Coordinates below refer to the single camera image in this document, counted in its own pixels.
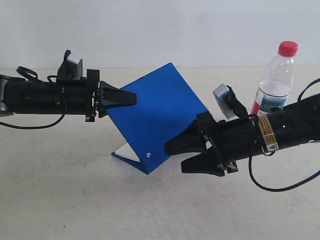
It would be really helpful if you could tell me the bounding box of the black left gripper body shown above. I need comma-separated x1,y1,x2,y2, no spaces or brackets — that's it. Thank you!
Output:
56,69,100,122

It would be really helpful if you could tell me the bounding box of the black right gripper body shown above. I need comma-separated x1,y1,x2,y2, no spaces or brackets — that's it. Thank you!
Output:
201,114,264,173

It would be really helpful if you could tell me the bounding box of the blue hardcover folder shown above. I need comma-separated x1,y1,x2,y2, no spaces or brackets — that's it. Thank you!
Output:
108,62,208,175

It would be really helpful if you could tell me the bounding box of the clear plastic water bottle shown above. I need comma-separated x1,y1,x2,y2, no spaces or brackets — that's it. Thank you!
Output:
250,40,299,116

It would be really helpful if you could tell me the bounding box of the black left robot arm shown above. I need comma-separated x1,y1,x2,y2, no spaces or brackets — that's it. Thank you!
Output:
0,69,138,122

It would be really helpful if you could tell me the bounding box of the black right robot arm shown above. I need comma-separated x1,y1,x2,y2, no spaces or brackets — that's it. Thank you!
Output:
164,94,320,177

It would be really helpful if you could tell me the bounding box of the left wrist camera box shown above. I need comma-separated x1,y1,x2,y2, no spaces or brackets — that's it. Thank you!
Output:
57,49,83,80

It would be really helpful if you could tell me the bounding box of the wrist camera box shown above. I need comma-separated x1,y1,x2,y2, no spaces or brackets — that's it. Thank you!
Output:
57,49,83,80
212,84,249,120

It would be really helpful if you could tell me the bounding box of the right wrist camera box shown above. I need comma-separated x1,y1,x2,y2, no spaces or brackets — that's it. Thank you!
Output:
212,84,249,120

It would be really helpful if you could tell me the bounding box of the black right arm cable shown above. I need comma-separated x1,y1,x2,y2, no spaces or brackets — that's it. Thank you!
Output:
248,77,320,193

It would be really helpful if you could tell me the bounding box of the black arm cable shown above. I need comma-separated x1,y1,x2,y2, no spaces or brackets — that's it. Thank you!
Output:
0,66,68,130
248,77,320,193

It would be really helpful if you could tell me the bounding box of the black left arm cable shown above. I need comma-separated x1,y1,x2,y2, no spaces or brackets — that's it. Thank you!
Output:
0,66,68,130

